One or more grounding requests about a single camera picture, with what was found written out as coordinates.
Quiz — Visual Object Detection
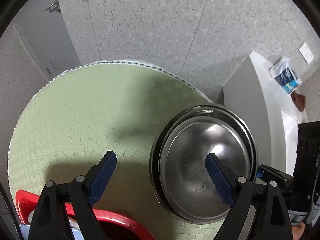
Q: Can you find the red plastic basin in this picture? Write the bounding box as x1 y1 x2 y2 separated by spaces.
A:
15 190 155 239

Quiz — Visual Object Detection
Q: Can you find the white counter cabinet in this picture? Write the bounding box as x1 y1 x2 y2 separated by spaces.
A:
223 51 307 175

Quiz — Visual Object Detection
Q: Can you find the metal door handle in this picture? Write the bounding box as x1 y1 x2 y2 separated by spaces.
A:
46 0 61 13

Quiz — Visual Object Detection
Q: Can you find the person's right hand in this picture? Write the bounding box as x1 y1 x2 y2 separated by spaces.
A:
291 222 312 240

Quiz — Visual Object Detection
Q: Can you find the blue white package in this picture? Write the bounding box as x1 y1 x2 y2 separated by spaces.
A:
269 56 302 94

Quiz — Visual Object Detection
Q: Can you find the green checkered table mat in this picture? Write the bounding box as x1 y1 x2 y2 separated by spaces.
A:
8 60 221 239

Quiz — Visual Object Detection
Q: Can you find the white wall socket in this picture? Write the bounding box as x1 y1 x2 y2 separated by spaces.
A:
299 42 315 64

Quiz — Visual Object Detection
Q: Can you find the brown object on counter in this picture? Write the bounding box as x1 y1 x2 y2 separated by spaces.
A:
291 91 306 112

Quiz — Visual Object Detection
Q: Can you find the blue square plate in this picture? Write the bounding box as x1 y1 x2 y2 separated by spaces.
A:
19 224 84 240

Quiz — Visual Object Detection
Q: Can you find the grey door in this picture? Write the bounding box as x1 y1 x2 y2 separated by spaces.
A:
12 0 81 81

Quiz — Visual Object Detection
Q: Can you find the medium steel bowl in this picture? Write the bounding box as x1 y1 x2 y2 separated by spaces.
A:
149 103 258 225

